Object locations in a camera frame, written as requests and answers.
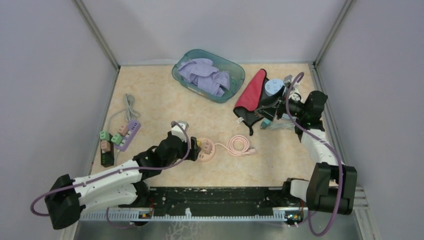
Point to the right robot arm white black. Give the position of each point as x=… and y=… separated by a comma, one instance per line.
x=332, y=183

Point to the purple cloth in basin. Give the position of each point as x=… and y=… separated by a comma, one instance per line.
x=201, y=73

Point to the pink round power socket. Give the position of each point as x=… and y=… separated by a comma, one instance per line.
x=203, y=158

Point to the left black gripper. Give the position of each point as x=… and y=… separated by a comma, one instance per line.
x=194, y=150

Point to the blue round power socket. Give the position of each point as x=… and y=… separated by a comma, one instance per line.
x=273, y=86

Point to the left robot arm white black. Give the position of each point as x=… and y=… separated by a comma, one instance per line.
x=123, y=185

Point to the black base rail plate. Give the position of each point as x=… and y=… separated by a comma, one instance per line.
x=216, y=201

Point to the pink plug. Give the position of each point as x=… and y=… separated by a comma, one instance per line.
x=207, y=147
x=105, y=146
x=123, y=130

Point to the green plug on black strip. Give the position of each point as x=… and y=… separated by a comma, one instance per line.
x=104, y=136

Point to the yellow plug adapter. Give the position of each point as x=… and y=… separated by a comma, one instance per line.
x=199, y=144

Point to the red and grey cloth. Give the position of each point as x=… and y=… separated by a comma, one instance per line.
x=248, y=101

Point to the teal plastic basin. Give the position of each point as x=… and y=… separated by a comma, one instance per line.
x=237, y=74

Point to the pink plug on purple strip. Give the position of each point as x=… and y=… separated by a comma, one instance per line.
x=123, y=130

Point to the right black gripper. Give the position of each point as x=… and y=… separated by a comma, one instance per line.
x=269, y=111

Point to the green plug on purple strip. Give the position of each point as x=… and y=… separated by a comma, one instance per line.
x=117, y=139

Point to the teal plug adapter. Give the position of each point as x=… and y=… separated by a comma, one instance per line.
x=265, y=124

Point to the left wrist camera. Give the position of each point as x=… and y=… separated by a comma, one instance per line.
x=179, y=129

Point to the black power strip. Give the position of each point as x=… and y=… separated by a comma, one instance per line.
x=107, y=159

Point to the purple power strip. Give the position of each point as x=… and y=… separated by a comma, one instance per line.
x=133, y=128

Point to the pink plug on black strip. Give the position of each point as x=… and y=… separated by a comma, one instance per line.
x=105, y=146

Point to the white power strip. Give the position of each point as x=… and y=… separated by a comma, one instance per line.
x=288, y=80

